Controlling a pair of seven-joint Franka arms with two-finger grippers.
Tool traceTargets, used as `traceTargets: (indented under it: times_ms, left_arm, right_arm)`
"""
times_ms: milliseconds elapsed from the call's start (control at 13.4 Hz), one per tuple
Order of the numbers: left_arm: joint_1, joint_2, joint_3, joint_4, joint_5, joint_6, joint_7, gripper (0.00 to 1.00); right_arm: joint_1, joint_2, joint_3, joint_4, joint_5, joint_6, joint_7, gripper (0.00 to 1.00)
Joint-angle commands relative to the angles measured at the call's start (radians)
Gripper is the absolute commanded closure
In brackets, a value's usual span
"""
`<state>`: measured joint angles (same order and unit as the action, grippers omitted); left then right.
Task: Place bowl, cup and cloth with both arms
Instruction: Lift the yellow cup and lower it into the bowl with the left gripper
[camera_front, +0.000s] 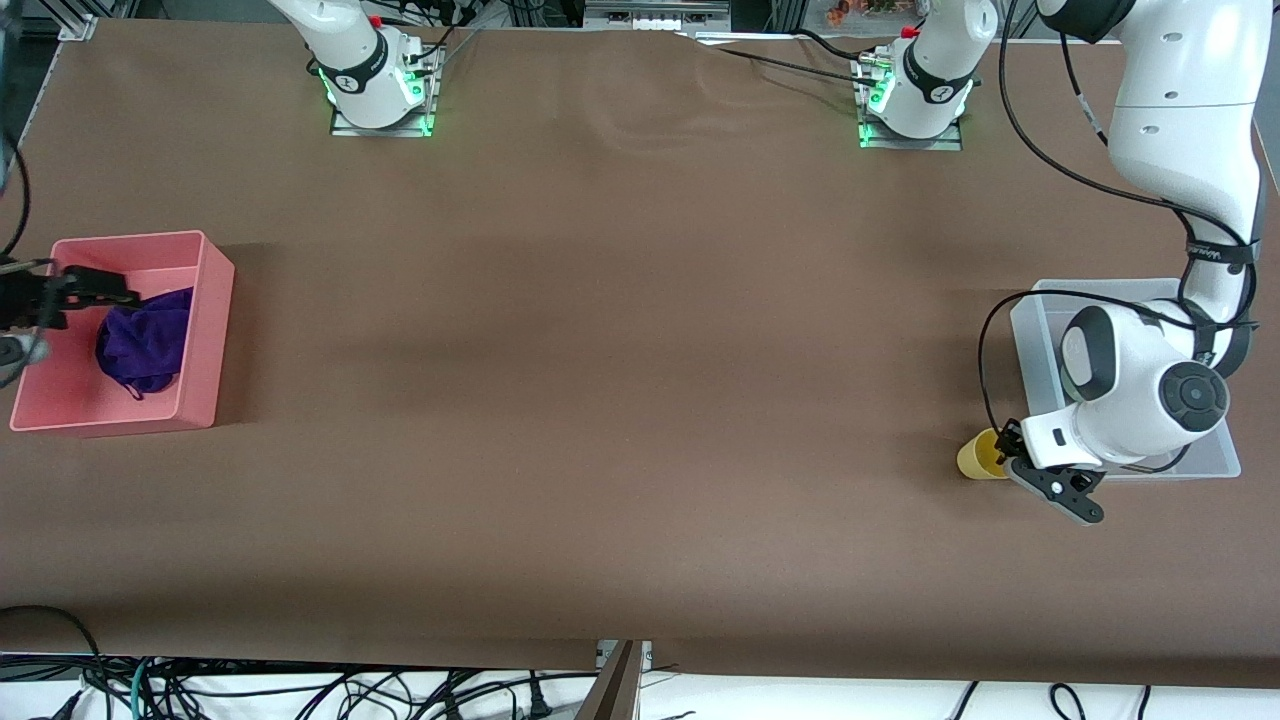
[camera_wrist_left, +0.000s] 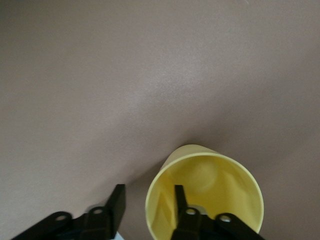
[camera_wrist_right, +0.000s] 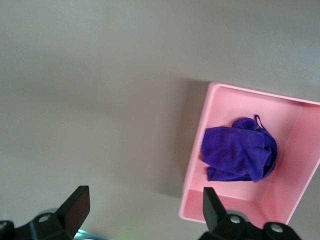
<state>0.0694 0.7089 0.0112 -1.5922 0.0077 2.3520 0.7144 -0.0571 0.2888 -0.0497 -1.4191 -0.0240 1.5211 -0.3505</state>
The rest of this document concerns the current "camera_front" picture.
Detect yellow plastic cup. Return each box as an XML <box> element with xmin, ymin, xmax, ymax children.
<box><xmin>956</xmin><ymin>427</ymin><xmax>1013</xmax><ymax>482</ymax></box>

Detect purple cloth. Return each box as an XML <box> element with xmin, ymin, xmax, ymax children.
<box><xmin>96</xmin><ymin>287</ymin><xmax>195</xmax><ymax>401</ymax></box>

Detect pink plastic bin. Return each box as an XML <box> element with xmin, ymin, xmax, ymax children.
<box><xmin>10</xmin><ymin>230</ymin><xmax>237</xmax><ymax>439</ymax></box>

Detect clear plastic bin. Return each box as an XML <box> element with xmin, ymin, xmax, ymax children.
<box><xmin>1010</xmin><ymin>278</ymin><xmax>1243</xmax><ymax>482</ymax></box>

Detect grey power strip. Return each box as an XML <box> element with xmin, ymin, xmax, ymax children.
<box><xmin>584</xmin><ymin>0</ymin><xmax>733</xmax><ymax>31</ymax></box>

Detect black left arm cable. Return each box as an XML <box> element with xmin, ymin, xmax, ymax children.
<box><xmin>978</xmin><ymin>0</ymin><xmax>1263</xmax><ymax>473</ymax></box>

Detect metal base plate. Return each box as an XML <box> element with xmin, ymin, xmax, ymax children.
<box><xmin>858</xmin><ymin>50</ymin><xmax>963</xmax><ymax>152</ymax></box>
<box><xmin>328</xmin><ymin>45</ymin><xmax>443</xmax><ymax>138</ymax></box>

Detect black looped floor cable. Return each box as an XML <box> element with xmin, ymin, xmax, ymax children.
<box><xmin>0</xmin><ymin>604</ymin><xmax>116</xmax><ymax>720</ymax></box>

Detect black cable on table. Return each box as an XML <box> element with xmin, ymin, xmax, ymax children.
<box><xmin>690</xmin><ymin>28</ymin><xmax>881</xmax><ymax>89</ymax></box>

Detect tangled black floor cables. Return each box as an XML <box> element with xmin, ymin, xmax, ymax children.
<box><xmin>150</xmin><ymin>660</ymin><xmax>601</xmax><ymax>720</ymax></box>

